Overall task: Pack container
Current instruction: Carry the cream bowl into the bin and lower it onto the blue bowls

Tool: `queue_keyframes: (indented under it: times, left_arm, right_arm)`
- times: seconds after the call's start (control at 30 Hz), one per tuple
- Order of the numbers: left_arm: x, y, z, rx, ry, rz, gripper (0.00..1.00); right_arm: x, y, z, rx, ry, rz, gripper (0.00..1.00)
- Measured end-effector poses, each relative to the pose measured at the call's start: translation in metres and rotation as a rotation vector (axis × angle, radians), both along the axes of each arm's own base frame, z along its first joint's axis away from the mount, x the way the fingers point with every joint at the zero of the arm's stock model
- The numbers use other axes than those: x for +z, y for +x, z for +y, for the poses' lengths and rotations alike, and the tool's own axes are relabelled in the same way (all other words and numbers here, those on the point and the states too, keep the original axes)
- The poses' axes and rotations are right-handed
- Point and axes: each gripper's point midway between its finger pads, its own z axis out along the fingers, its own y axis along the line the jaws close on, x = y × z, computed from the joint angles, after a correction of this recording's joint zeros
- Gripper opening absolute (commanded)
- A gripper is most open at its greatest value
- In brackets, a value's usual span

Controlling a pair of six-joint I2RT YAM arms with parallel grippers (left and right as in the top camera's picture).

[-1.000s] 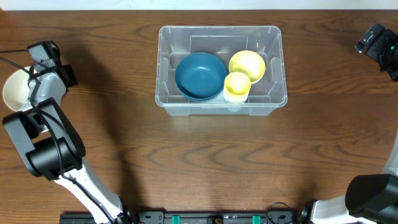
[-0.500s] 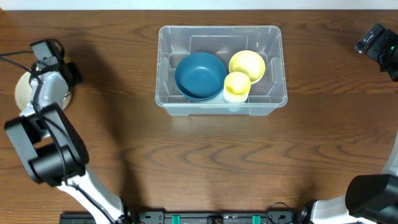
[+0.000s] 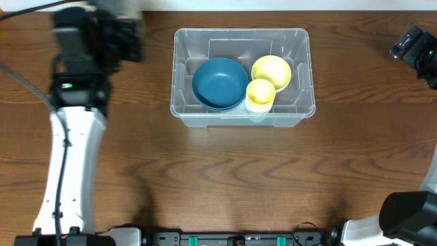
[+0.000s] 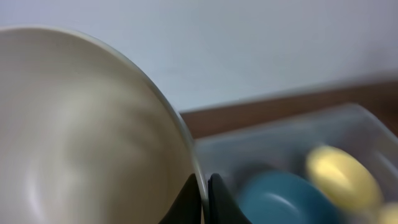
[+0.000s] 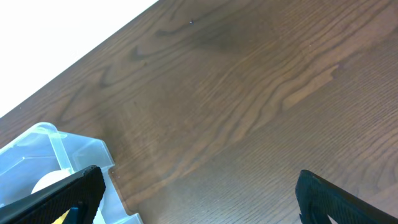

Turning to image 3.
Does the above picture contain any dark blue bowl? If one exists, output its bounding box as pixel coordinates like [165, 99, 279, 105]
[191, 57, 249, 111]

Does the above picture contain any small yellow bowl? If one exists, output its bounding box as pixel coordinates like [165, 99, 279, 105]
[251, 55, 292, 94]

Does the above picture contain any yellow cup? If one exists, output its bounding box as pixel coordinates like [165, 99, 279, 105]
[246, 79, 276, 105]

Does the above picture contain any cream cup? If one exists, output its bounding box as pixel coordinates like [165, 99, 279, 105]
[245, 97, 273, 113]

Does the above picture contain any light blue cup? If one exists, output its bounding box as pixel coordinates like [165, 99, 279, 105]
[249, 113, 268, 124]

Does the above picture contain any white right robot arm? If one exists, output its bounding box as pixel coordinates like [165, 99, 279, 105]
[324, 26, 436, 246]

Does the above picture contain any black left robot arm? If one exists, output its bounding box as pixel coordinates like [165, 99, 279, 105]
[14, 1, 148, 246]

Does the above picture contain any clear plastic storage container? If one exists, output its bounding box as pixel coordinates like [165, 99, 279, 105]
[170, 28, 316, 127]

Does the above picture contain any black camera cable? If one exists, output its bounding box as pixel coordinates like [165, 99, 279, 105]
[0, 0, 86, 246]

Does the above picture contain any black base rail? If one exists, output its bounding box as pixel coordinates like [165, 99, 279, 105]
[145, 229, 341, 246]

